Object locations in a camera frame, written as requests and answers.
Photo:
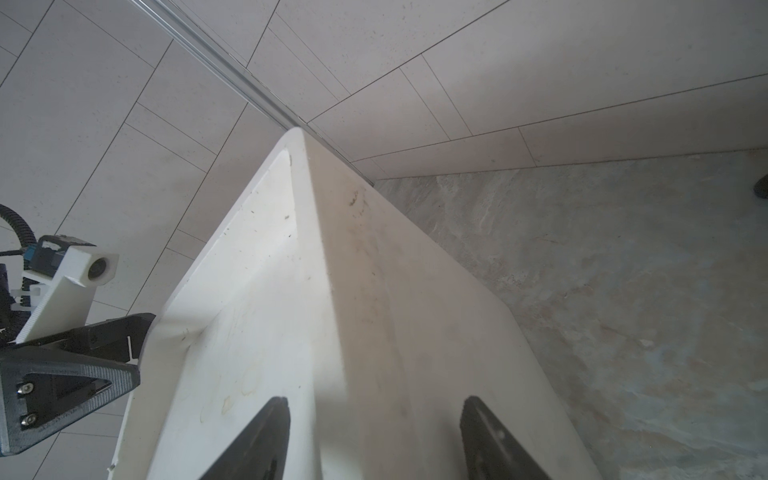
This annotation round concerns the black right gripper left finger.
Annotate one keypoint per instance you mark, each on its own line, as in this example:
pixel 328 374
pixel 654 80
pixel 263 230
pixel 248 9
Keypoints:
pixel 260 451

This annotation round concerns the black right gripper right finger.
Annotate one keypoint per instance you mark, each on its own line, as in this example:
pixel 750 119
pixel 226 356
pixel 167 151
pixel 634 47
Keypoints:
pixel 491 451

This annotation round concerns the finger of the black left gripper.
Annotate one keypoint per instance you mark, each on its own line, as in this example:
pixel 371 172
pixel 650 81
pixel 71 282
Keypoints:
pixel 43 391
pixel 118 339

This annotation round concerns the white three-drawer cabinet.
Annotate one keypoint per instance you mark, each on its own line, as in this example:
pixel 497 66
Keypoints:
pixel 317 290

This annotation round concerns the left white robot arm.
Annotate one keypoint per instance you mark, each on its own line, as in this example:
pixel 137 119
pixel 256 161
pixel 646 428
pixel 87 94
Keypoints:
pixel 15 297

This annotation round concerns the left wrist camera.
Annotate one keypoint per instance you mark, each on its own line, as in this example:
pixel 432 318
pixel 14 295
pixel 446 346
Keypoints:
pixel 67 272

